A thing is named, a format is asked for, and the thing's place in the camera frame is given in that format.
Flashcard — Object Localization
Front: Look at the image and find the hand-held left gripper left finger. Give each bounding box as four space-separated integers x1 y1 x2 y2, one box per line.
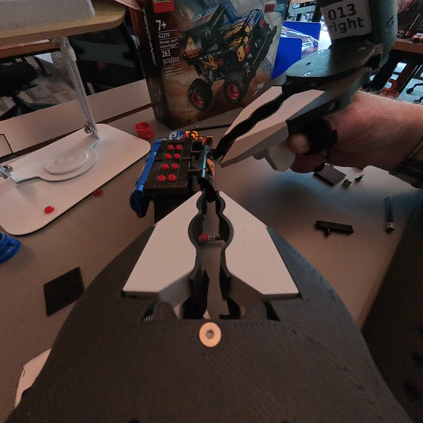
122 192 211 318

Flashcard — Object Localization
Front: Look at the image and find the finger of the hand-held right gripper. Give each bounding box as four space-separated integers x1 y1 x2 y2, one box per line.
220 89 344 166
217 85 291 154

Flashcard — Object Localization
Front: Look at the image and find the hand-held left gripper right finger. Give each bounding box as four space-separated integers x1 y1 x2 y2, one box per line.
215 192 301 318

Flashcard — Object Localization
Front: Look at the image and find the blue black brick truck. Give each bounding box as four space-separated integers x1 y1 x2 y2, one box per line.
130 129 219 222

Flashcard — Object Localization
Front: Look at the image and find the grey desk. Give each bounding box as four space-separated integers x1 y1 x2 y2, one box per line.
0 63 423 423

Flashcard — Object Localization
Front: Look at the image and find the person's right hand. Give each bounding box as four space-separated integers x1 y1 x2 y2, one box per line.
288 93 423 176

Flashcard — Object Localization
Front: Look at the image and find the blue storage bin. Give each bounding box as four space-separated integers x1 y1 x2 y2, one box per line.
271 23 324 80

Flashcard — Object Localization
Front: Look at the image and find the monster truck set box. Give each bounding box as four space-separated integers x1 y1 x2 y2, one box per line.
136 0 285 129

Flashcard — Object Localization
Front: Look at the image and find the black flat panel piece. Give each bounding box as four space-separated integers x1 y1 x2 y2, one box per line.
314 164 347 186

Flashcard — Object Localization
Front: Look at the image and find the black T-shaped LEGO beam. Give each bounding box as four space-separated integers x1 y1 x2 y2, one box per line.
315 220 354 236

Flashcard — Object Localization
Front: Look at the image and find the black square plate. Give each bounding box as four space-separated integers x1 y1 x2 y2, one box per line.
44 267 85 316

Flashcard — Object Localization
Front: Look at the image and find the large red wheel hub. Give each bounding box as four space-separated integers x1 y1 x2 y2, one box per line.
134 122 154 140

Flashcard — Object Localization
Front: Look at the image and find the white book stand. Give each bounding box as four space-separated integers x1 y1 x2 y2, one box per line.
0 0 151 236

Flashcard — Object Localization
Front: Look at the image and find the dark axle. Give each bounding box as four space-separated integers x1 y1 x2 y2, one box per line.
386 195 396 232

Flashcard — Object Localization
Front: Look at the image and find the blue wheel hub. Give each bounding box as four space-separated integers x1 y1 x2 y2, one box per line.
0 232 21 263

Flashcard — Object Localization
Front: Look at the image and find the black office chair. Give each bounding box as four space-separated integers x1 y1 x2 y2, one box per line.
0 60 41 121

